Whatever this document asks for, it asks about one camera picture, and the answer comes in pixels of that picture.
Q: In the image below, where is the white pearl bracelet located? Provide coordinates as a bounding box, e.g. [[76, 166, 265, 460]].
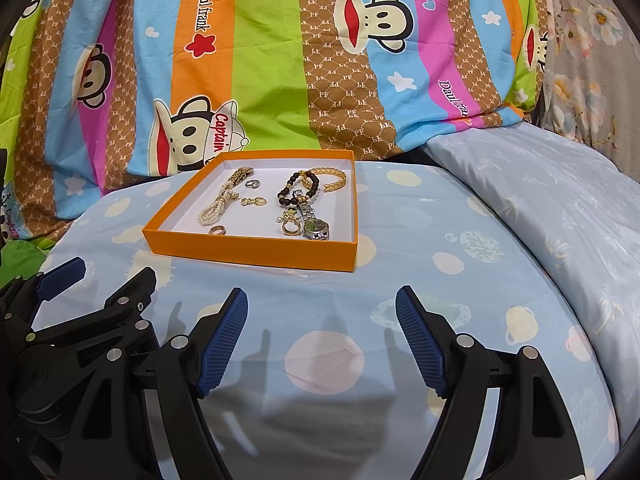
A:
[[198, 180, 241, 228]]

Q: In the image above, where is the blue planet print blanket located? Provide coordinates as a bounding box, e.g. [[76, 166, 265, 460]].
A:
[[37, 160, 621, 480]]

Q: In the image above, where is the silver wristwatch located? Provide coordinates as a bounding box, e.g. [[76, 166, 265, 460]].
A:
[[292, 190, 332, 241]]

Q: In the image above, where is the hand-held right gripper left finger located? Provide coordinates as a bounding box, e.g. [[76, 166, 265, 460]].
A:
[[62, 287, 249, 480]]

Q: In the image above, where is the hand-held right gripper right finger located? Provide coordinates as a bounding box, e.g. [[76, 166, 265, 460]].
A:
[[395, 285, 598, 480]]

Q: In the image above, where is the gold bangle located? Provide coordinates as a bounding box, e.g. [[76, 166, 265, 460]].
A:
[[312, 167, 347, 193]]

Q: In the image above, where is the grey floral cloth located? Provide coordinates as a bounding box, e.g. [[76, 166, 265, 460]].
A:
[[537, 0, 640, 156]]

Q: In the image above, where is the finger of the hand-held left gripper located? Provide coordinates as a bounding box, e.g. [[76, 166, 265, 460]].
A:
[[0, 257, 87, 321], [20, 267, 161, 358]]

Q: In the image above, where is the pale blue leaf print sheet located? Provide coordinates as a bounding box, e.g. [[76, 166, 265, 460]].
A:
[[425, 122, 636, 441]]

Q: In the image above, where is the black bead bracelet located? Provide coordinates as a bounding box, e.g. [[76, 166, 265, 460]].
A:
[[278, 170, 321, 208]]

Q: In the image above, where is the orange jewelry box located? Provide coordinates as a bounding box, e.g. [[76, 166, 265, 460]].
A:
[[142, 149, 360, 273]]

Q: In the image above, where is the striped monkey print blanket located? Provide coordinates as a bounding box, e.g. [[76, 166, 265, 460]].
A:
[[0, 0, 548, 271]]

